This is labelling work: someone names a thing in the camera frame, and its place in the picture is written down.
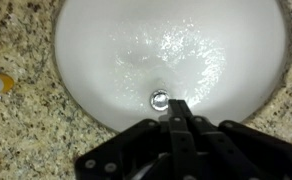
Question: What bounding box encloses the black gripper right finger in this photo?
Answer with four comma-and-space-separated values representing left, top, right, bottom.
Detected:
177, 99, 292, 180

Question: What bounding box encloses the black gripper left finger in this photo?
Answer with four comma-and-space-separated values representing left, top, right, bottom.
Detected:
73, 98, 200, 180

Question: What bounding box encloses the metal sink drain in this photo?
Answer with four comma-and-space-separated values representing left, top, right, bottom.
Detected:
149, 88, 171, 112

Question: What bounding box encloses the white oval sink basin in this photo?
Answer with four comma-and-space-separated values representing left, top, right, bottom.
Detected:
54, 0, 291, 133

